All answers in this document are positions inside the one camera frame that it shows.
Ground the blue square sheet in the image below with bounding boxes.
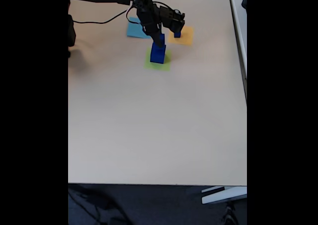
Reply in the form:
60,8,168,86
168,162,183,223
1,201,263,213
126,16,153,40

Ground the white neighbouring table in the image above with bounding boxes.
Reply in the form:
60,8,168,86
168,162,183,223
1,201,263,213
227,0,247,101

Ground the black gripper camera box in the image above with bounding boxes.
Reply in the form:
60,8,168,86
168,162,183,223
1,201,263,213
160,7,186,34

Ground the green square sheet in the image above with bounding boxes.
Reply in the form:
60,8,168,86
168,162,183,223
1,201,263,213
143,48,172,72

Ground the white grey bar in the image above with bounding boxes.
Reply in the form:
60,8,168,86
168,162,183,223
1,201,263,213
201,186,247,205

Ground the large blue cube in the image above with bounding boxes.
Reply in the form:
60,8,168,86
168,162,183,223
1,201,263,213
150,45,167,65

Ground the orange square sheet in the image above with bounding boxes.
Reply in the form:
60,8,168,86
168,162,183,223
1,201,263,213
168,26,195,47

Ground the small blue cube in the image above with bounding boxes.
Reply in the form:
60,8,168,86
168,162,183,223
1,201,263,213
152,33,166,51

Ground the thin camera cable loop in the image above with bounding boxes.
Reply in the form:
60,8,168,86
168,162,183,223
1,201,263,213
74,0,184,27

